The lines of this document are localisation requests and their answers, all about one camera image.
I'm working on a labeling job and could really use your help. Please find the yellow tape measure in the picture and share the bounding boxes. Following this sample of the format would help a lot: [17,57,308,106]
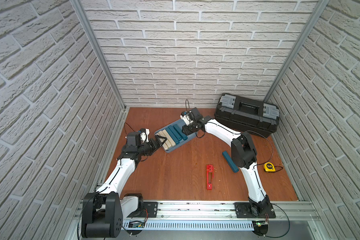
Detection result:
[263,162,276,173]

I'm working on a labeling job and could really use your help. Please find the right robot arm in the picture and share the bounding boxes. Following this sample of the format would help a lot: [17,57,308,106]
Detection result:
[180,108,276,218]

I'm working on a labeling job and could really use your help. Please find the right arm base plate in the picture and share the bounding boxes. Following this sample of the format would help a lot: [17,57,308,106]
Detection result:
[234,202,276,219]

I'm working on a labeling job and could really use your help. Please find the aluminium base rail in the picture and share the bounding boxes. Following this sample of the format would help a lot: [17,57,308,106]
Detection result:
[122,200,320,231]

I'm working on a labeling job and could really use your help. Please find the red pliers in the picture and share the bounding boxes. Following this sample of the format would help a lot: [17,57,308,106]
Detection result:
[206,164,214,190]

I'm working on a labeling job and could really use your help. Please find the blue plastic storage tray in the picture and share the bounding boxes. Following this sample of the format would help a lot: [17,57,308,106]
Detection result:
[155,119,196,153]

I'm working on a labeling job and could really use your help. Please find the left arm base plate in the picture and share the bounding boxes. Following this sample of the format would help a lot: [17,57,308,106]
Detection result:
[142,201,158,218]

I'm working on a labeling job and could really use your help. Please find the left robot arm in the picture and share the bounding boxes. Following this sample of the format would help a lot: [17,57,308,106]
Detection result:
[78,129,168,238]

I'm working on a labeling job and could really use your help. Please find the teal pliers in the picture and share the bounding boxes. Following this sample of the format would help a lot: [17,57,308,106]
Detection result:
[222,151,239,173]
[174,125,188,141]
[171,125,184,141]
[167,126,182,145]

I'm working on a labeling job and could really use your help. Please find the black plastic toolbox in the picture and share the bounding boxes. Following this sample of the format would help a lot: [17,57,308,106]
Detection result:
[214,93,280,138]

